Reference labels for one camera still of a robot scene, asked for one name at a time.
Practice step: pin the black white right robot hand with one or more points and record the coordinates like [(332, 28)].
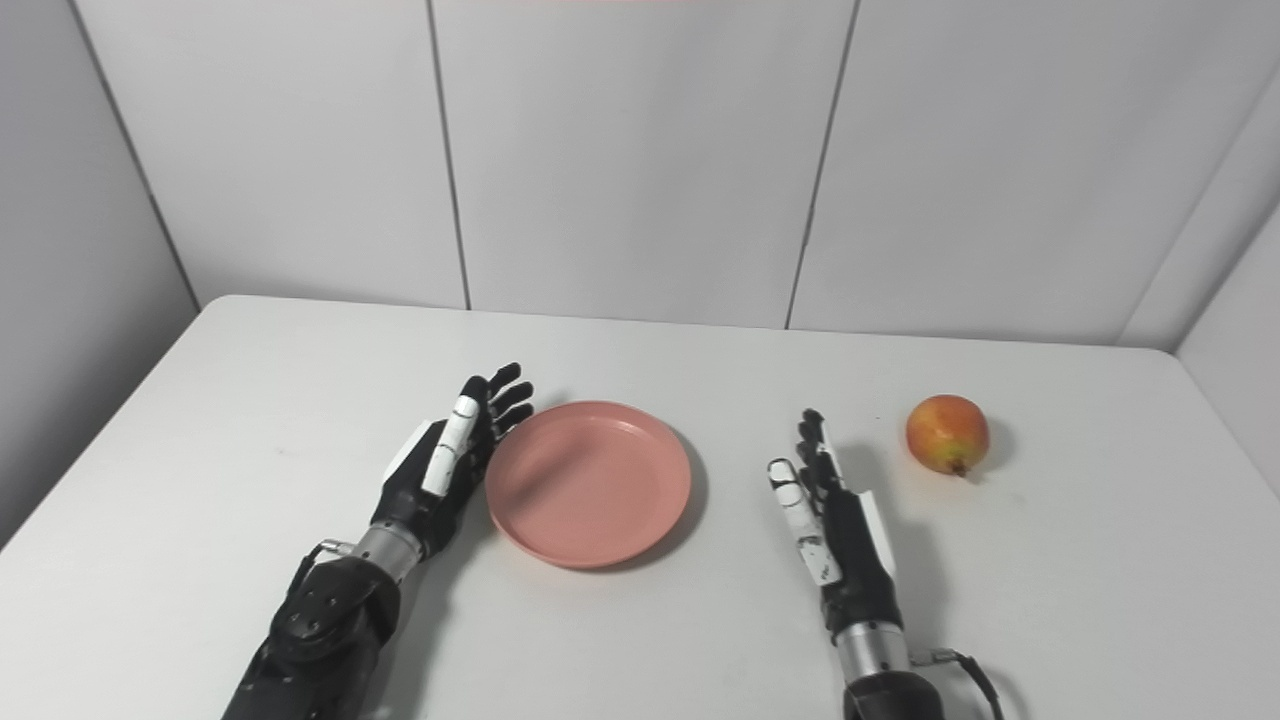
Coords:
[(855, 560)]

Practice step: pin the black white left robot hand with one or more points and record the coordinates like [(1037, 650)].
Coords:
[(415, 500)]

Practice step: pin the red yellow pomegranate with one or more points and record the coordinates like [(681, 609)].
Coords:
[(945, 430)]

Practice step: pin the pink round plate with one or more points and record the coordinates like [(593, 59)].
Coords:
[(590, 485)]

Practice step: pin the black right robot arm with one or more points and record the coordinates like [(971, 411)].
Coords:
[(885, 675)]

